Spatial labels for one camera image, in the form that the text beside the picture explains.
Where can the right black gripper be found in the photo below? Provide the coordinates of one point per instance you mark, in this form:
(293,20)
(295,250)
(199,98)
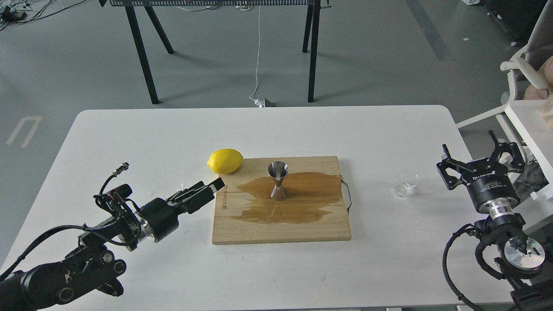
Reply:
(492,188)

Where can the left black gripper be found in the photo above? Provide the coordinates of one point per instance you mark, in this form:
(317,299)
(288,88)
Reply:
(159,218)

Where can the small clear glass cup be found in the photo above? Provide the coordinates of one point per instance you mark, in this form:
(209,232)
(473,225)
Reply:
(406,183)

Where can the steel jigger measuring cup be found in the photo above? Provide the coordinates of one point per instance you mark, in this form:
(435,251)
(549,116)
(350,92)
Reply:
(278,170)

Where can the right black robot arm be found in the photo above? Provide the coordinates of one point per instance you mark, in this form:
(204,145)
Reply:
(504,251)

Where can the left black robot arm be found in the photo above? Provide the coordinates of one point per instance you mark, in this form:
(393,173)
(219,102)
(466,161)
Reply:
(91,266)

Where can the yellow lemon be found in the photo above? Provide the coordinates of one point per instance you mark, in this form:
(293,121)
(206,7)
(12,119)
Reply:
(225,161)

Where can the white side table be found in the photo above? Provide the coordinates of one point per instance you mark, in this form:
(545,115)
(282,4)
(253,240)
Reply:
(527,120)

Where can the white office chair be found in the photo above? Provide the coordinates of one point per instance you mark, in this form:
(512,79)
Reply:
(529,74)

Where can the wooden cutting board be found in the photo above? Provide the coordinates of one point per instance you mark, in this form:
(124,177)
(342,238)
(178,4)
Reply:
(313,208)

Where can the black metal table frame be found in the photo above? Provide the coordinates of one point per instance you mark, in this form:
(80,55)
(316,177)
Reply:
(217,43)

